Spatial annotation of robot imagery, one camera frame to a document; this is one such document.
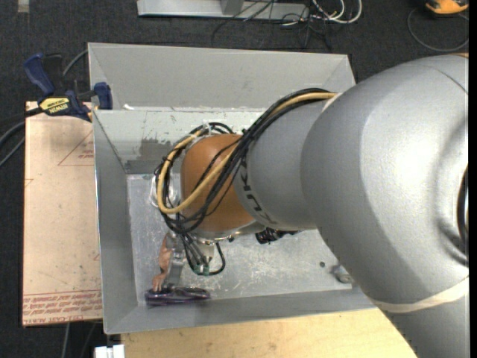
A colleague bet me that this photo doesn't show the grey metal bin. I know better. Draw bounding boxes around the grey metal bin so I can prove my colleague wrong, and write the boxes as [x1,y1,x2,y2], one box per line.
[87,42,378,336]

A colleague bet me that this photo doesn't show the purple sunglasses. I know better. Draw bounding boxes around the purple sunglasses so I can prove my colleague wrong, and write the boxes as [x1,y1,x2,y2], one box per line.
[144,285,212,307]

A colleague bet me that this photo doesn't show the brown cardboard board, red print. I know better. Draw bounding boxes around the brown cardboard board, red print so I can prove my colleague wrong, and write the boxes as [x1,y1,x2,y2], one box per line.
[21,100,104,328]

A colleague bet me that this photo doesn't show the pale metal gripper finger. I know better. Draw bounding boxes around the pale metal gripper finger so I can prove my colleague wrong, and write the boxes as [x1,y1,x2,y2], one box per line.
[163,253,185,289]

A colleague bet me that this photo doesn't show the clear glass object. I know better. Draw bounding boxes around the clear glass object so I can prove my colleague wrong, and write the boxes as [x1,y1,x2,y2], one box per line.
[149,175,182,210]

